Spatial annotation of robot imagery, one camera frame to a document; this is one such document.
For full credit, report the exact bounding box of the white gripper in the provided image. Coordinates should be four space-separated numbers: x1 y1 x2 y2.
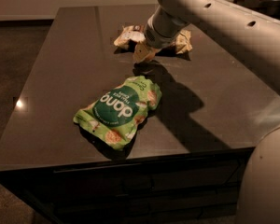
133 7 189 63

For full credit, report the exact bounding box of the orange round can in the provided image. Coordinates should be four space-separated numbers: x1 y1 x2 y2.
144 49 160 63

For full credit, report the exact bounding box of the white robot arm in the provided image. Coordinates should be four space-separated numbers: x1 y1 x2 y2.
133 0 280 224

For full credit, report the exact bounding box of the brown chip bag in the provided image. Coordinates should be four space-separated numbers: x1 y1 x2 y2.
114 25 192 55

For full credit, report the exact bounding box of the green chip bag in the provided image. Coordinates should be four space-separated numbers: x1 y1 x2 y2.
73 76 161 150

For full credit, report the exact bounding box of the dark drawer cabinet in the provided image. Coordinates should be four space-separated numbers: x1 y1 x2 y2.
0 147 253 224

